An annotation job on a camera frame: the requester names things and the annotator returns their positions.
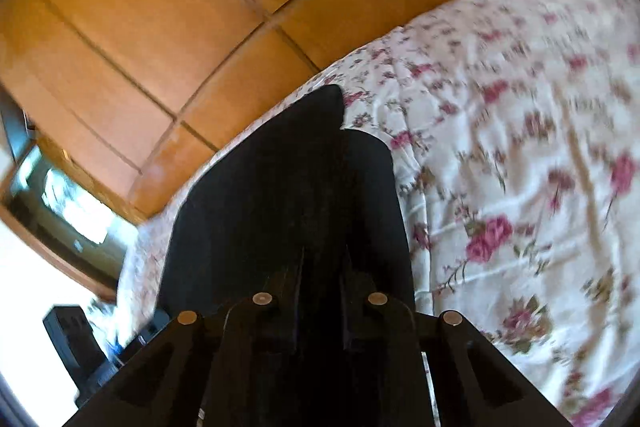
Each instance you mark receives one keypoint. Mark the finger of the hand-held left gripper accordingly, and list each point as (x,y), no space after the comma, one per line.
(152,327)

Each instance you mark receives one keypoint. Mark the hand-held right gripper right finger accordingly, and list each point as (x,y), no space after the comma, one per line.
(350,302)

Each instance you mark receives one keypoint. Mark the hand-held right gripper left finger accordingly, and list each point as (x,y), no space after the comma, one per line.
(285,302)

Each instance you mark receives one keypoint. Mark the black pants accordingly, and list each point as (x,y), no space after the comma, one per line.
(280,187)

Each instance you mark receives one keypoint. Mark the wood framed mirror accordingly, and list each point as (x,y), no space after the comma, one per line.
(60,202)

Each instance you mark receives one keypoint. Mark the floral bed sheet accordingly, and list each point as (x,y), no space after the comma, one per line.
(525,132)

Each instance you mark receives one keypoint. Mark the wooden wardrobe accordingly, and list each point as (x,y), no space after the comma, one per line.
(150,7)

